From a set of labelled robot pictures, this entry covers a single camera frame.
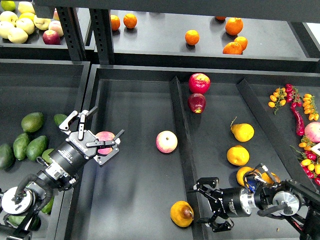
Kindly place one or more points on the dark green avocado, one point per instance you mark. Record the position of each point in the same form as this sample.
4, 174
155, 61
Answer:
59, 118
16, 220

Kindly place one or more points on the pink apple left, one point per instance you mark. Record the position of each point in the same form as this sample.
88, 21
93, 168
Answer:
105, 136

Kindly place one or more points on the mixed cherry tomatoes pile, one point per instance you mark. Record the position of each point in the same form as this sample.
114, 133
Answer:
308, 160

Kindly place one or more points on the bright red apple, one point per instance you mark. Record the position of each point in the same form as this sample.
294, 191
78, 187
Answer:
199, 83

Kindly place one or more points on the yellow apple centre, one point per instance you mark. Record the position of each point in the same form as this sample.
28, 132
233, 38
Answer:
26, 24

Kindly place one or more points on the yellow pear hidden centre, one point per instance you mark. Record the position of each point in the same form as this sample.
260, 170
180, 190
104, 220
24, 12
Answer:
240, 174

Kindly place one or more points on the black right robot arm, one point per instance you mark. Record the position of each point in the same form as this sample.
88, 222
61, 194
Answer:
281, 200

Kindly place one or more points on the orange behind post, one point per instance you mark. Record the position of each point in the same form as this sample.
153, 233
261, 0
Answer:
115, 22

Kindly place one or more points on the red apple on shelf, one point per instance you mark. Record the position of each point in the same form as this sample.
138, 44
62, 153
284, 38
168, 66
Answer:
51, 37

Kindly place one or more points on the yellow lemon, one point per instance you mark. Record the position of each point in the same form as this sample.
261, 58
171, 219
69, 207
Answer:
27, 15

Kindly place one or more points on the black shelf post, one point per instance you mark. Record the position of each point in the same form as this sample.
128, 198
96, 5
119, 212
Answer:
102, 29
72, 33

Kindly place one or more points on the light green round avocado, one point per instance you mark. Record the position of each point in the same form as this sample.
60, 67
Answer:
45, 156

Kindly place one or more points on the dark red apple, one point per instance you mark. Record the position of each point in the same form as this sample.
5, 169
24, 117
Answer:
196, 103

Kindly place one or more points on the yellow apple with stem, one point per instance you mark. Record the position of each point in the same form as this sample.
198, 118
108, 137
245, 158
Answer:
41, 23

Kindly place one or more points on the pink peach right edge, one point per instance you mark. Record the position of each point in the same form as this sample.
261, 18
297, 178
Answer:
312, 132

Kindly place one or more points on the black tray divider right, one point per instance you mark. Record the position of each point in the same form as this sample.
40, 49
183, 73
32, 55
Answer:
276, 137

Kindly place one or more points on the light green avocado lower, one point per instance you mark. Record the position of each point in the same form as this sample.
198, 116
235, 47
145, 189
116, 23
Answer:
47, 209

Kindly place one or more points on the yellow pear with stem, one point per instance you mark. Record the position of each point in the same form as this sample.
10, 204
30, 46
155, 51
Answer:
243, 132

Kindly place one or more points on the red chili pepper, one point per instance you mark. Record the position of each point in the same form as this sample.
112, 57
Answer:
299, 122

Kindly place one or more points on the black shelf post left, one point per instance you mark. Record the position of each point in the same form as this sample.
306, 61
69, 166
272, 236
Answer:
72, 33

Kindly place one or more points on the white price label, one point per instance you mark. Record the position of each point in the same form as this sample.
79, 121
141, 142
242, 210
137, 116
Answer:
316, 149

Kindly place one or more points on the dark green avocado top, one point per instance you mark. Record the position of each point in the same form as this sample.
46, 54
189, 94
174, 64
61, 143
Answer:
59, 118

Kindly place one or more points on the dark avocado left edge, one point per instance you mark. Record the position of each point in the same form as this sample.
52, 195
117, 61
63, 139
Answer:
6, 156

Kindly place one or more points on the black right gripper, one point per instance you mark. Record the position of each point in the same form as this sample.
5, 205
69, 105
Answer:
232, 203

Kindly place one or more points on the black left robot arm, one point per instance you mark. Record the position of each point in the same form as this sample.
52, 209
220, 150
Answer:
35, 191

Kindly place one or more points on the pink apple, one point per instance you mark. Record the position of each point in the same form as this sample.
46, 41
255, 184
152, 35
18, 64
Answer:
105, 136
166, 141

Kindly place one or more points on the black shelf post right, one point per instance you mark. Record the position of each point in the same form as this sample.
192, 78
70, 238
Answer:
102, 29

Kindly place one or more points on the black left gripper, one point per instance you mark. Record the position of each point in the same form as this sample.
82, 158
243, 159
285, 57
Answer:
69, 157

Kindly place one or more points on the pink apple centre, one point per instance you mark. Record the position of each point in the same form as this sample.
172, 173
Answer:
166, 141

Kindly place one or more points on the yellow apple left edge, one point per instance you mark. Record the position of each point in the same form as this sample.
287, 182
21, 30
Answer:
5, 26

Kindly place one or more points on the orange top left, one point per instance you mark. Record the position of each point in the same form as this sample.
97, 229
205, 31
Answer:
130, 21

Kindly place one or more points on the yellow apple front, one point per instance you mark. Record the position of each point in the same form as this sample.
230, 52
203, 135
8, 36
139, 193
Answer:
17, 35

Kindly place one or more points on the yellow pear right brown spot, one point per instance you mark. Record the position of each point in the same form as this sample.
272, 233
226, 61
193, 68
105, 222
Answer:
269, 180

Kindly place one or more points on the light green avocado top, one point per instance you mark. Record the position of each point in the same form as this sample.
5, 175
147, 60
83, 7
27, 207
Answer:
32, 122

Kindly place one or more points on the orange cherry tomato bunch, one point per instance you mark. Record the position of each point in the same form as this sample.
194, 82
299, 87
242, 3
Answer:
277, 99

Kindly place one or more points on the pale peach on shelf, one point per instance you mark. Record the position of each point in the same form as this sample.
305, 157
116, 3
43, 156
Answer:
57, 27

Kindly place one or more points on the dark green avocado bottom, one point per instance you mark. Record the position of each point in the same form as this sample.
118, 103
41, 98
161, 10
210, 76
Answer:
16, 220

